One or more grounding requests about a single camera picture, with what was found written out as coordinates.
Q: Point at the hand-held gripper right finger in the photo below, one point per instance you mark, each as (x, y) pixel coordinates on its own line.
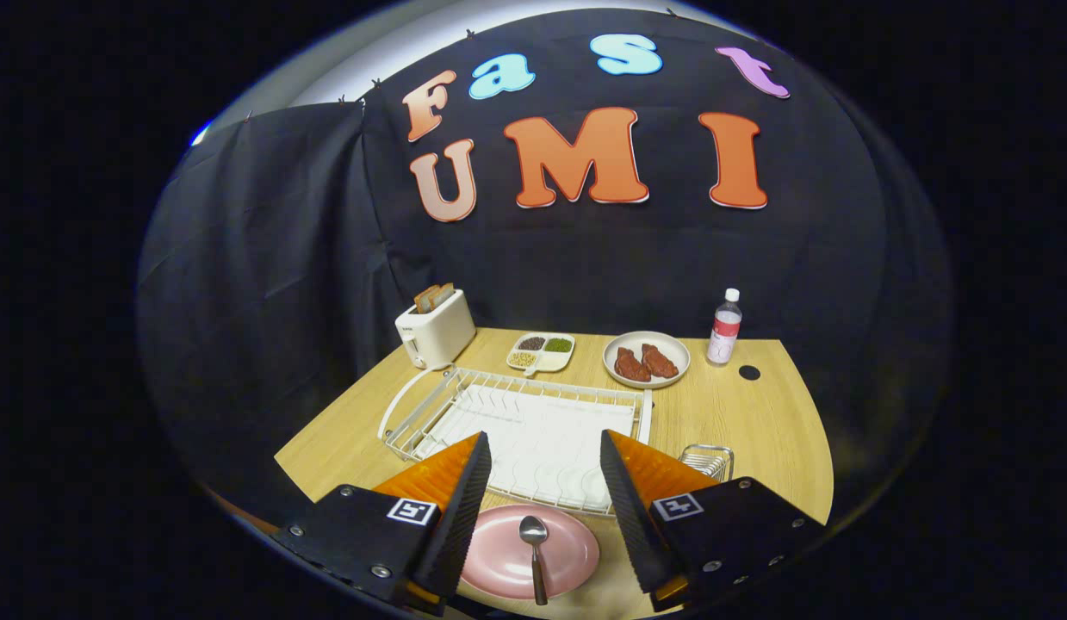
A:
(628, 508)

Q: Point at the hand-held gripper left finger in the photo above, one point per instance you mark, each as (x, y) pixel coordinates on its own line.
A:
(464, 508)

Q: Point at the pink plate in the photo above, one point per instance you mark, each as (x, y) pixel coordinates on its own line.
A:
(499, 555)

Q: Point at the silver metal spoon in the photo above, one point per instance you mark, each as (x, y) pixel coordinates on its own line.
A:
(533, 530)

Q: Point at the beige plate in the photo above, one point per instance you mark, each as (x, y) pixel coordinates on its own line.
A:
(679, 355)

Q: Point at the red-brown steak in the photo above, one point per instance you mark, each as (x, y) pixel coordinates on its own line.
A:
(631, 365)
(660, 361)

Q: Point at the white divided tray with beans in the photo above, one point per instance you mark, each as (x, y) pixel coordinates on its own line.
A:
(550, 360)

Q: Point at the cream white toaster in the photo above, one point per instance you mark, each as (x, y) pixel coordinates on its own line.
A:
(438, 336)

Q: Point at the round black table grommet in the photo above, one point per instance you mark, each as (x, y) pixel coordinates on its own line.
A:
(749, 373)

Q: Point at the clear bottle with red label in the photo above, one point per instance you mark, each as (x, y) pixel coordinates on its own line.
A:
(724, 331)

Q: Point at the brown toast slice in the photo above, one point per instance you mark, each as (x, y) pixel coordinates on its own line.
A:
(444, 294)
(425, 300)

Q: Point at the ceiling light strip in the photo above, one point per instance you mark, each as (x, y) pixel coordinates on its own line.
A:
(199, 135)

